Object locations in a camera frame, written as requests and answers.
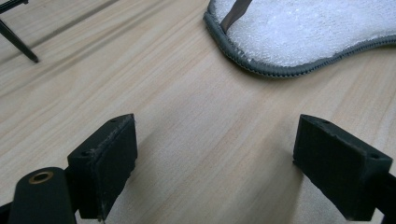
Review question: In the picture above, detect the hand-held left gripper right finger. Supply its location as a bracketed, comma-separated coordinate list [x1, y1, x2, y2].
[292, 114, 394, 222]

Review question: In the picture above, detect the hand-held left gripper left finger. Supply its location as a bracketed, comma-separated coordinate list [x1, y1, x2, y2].
[66, 113, 138, 222]

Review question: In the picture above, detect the white slipper with grey trim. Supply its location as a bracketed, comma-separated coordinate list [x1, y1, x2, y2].
[203, 0, 396, 78]

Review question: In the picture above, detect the black metal stand leg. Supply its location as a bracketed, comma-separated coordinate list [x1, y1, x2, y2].
[0, 0, 40, 64]

